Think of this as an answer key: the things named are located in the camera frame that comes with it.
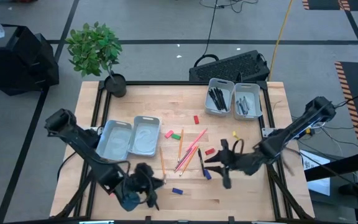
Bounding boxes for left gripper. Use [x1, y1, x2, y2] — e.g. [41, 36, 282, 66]
[116, 162, 164, 212]

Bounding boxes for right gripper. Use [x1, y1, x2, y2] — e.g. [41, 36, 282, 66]
[204, 139, 264, 189]

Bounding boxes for orange pencil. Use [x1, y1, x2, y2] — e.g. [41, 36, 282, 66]
[177, 128, 185, 163]
[158, 146, 167, 185]
[178, 145, 200, 177]

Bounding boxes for grey pencil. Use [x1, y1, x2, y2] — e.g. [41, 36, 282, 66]
[173, 147, 194, 171]

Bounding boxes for grey plastic bin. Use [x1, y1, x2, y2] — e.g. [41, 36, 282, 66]
[233, 82, 264, 121]
[95, 119, 133, 162]
[204, 77, 236, 118]
[126, 115, 162, 157]

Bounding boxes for white paper box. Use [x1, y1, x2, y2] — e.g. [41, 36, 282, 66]
[299, 149, 332, 197]

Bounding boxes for black keyboard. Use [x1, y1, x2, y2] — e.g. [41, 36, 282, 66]
[188, 49, 271, 83]

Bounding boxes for black stand beam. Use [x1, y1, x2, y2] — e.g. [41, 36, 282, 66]
[305, 151, 358, 182]

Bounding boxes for green potted plant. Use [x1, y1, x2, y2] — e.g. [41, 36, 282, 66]
[64, 21, 127, 98]

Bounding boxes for black stacked boxes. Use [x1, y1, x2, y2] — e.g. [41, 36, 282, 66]
[0, 21, 60, 96]

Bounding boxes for black table frame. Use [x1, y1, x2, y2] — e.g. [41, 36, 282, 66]
[50, 80, 315, 222]

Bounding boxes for black hanging cable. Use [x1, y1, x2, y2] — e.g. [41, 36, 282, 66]
[202, 0, 219, 58]

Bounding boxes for yellow cable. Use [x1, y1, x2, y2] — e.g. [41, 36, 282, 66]
[267, 0, 294, 81]

